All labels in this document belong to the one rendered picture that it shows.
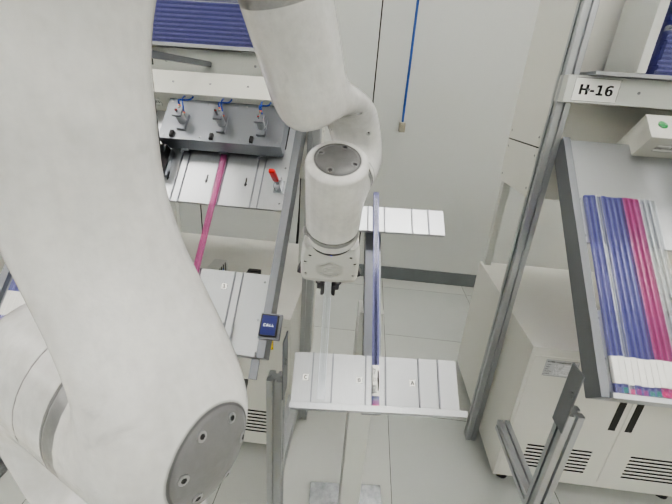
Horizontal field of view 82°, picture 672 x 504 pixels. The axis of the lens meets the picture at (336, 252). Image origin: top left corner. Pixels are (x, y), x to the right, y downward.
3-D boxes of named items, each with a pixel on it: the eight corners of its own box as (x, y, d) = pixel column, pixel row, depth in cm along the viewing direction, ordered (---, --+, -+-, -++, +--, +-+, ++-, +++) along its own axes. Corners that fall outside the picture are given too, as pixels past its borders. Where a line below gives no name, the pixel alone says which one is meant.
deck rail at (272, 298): (268, 360, 94) (263, 358, 88) (260, 359, 94) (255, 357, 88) (308, 122, 118) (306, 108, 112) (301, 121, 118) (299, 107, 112)
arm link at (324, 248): (300, 243, 57) (300, 254, 60) (359, 247, 58) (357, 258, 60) (305, 201, 62) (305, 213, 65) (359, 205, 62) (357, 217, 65)
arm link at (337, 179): (322, 193, 63) (296, 232, 58) (325, 126, 53) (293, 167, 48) (369, 210, 62) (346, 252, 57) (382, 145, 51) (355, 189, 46)
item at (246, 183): (285, 218, 107) (282, 210, 102) (59, 197, 111) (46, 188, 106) (301, 121, 118) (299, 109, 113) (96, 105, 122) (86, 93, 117)
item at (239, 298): (259, 353, 92) (256, 352, 89) (0, 324, 96) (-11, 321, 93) (272, 277, 99) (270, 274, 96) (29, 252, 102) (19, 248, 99)
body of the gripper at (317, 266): (298, 248, 59) (299, 285, 69) (363, 253, 60) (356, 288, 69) (302, 212, 64) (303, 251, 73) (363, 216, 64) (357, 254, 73)
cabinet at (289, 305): (287, 459, 145) (290, 320, 121) (109, 436, 149) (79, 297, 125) (312, 352, 205) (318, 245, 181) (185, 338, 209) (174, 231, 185)
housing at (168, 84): (300, 134, 118) (294, 101, 105) (146, 122, 121) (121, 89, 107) (304, 113, 120) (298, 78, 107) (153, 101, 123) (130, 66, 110)
